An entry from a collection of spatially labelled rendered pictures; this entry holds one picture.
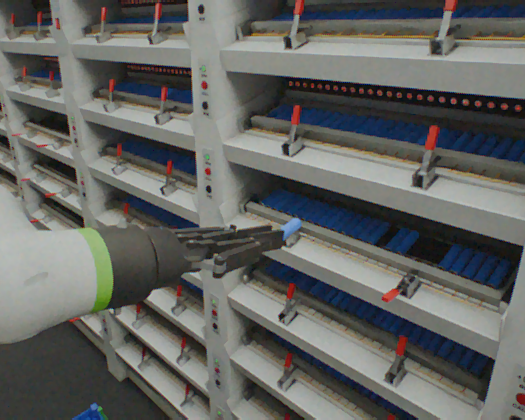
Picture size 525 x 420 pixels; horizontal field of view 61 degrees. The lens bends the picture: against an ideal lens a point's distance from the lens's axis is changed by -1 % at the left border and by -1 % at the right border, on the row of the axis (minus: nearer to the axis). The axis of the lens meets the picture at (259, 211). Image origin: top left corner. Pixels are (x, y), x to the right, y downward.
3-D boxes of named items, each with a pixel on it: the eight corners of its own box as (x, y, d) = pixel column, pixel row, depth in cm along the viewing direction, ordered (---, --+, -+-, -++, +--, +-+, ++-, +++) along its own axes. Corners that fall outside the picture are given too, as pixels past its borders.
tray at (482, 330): (497, 361, 67) (503, 320, 62) (229, 239, 107) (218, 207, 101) (543, 277, 77) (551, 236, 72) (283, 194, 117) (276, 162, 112)
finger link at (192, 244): (183, 239, 56) (189, 243, 55) (253, 231, 64) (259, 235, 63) (180, 269, 57) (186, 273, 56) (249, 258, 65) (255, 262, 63)
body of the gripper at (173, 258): (119, 277, 57) (180, 264, 63) (156, 304, 51) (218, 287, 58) (123, 220, 55) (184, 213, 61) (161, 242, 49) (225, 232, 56)
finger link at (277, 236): (247, 233, 64) (251, 235, 64) (281, 228, 69) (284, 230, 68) (245, 253, 65) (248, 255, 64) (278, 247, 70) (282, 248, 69)
